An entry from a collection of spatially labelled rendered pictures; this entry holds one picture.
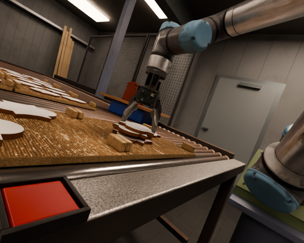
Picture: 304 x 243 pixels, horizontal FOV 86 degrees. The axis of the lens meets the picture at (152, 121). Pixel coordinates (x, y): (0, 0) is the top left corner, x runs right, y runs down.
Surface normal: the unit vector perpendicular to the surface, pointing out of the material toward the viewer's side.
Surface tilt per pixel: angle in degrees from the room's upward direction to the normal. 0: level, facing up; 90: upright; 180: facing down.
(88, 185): 0
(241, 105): 90
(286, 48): 90
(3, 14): 90
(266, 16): 154
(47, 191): 0
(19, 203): 0
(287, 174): 91
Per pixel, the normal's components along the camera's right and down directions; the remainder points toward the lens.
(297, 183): -0.34, -0.01
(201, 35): 0.51, 0.26
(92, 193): 0.33, -0.94
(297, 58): -0.56, -0.13
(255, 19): -0.65, 0.73
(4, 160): 0.72, 0.31
